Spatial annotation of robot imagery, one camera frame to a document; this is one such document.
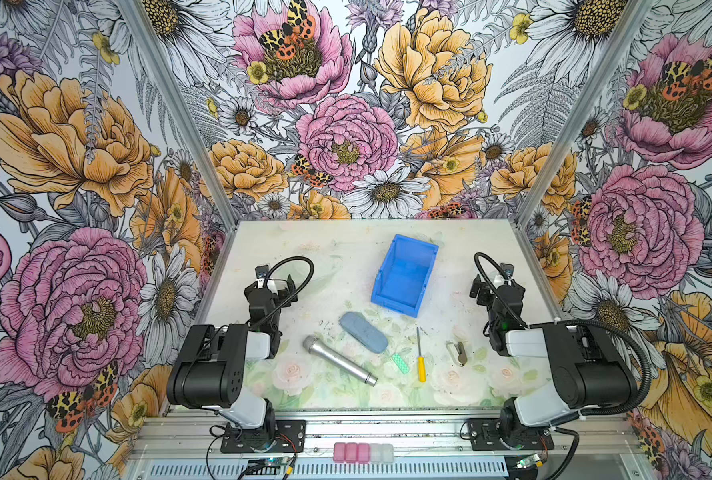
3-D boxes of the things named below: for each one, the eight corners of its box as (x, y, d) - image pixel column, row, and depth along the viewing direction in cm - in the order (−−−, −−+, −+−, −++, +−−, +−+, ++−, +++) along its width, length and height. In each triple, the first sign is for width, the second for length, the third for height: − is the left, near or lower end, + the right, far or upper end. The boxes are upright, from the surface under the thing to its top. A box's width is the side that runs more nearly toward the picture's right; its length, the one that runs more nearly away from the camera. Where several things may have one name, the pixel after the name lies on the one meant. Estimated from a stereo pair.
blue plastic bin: (368, 306, 101) (369, 287, 92) (393, 253, 115) (396, 233, 107) (413, 323, 97) (418, 305, 88) (433, 266, 111) (439, 246, 103)
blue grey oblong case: (336, 324, 96) (336, 319, 94) (350, 310, 99) (350, 305, 97) (377, 359, 89) (377, 354, 86) (390, 343, 92) (391, 338, 90)
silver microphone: (302, 346, 91) (301, 341, 88) (310, 337, 93) (309, 332, 90) (370, 393, 82) (370, 389, 80) (377, 381, 84) (377, 377, 82)
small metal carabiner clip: (450, 366, 88) (451, 363, 86) (446, 344, 92) (447, 341, 90) (466, 366, 88) (468, 363, 86) (462, 344, 92) (463, 341, 90)
